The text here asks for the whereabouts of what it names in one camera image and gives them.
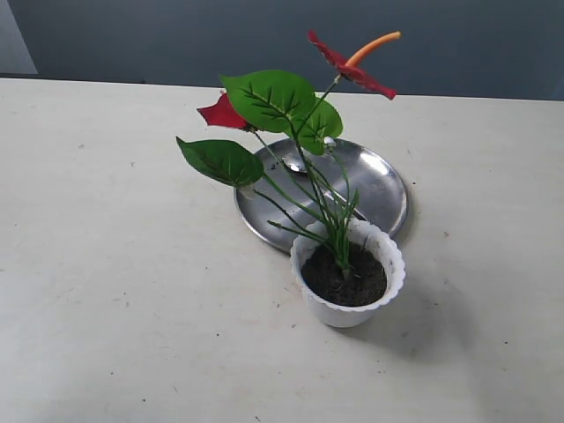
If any steel spoon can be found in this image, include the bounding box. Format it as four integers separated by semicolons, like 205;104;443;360
281;153;367;221

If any artificial anthurium plant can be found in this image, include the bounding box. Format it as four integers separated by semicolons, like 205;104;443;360
175;29;403;281

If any white scalloped plastic pot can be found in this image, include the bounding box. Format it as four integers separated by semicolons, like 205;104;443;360
290;218;405;328

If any dark potting soil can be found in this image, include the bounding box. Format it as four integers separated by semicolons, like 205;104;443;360
301;243;387;307

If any round steel plate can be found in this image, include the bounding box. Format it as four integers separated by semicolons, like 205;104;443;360
234;138;408;254

